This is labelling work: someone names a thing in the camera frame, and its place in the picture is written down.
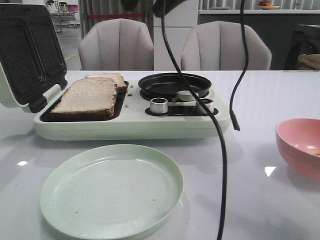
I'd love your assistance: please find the bread slice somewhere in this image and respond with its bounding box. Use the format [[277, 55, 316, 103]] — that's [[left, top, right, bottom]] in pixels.
[[85, 73, 128, 94], [50, 77, 118, 121]]

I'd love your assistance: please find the pink plastic bowl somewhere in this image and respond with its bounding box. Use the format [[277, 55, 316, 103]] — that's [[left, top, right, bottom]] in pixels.
[[275, 118, 320, 181]]

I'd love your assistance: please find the light green sandwich maker lid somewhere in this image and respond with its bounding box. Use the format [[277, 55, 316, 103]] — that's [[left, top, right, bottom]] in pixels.
[[0, 3, 67, 113]]

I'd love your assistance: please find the light green breakfast maker base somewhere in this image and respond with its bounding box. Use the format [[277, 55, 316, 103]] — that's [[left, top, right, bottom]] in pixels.
[[34, 80, 218, 141]]

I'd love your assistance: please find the left silver control knob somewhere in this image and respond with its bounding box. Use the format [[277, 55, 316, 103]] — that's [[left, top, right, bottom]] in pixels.
[[149, 97, 169, 115]]

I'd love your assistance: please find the silver control knob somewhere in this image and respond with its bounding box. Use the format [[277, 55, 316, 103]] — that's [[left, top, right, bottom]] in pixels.
[[195, 98, 215, 115], [149, 97, 169, 115]]

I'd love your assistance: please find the round black frying pan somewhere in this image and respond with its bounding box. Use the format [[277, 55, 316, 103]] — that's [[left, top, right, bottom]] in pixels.
[[138, 72, 212, 102]]

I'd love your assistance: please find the right silver control knob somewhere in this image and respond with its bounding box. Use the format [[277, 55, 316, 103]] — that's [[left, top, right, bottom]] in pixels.
[[195, 98, 215, 115]]

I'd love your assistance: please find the light green round plate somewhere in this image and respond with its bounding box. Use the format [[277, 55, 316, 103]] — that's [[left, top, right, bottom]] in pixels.
[[40, 144, 184, 240]]

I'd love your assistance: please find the left beige upholstered chair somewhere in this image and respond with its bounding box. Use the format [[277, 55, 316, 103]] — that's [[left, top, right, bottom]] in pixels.
[[78, 18, 154, 71]]

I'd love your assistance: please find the beige upholstered chair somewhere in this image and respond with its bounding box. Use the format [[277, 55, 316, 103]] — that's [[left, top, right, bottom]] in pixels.
[[180, 21, 272, 71], [78, 18, 154, 71]]

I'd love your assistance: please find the right beige upholstered chair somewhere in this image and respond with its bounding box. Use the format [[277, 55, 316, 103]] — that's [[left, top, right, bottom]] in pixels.
[[180, 21, 272, 71]]

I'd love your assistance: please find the white cabinet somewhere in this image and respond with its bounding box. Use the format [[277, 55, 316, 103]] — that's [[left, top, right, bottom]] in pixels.
[[153, 0, 199, 71]]

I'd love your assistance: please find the dark grey counter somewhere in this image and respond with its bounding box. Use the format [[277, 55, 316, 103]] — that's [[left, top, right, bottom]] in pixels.
[[198, 9, 320, 71]]

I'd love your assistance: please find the fruit plate on counter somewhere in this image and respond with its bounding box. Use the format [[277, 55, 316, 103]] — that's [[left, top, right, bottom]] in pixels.
[[257, 0, 280, 10]]

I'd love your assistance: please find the beige cushion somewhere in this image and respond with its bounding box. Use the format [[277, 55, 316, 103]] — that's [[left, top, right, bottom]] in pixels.
[[297, 53, 320, 70]]

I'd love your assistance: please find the black cable with loose end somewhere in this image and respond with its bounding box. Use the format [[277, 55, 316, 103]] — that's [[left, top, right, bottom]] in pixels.
[[228, 0, 250, 132]]

